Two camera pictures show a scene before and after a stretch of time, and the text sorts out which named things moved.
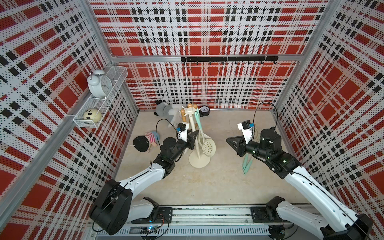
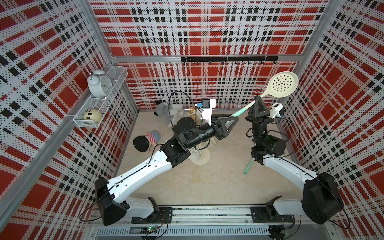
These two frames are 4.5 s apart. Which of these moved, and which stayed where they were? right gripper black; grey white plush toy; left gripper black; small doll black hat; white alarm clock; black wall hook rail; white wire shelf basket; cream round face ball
Moved: left gripper black; right gripper black
Stayed: small doll black hat; grey white plush toy; black wall hook rail; white wire shelf basket; cream round face ball; white alarm clock
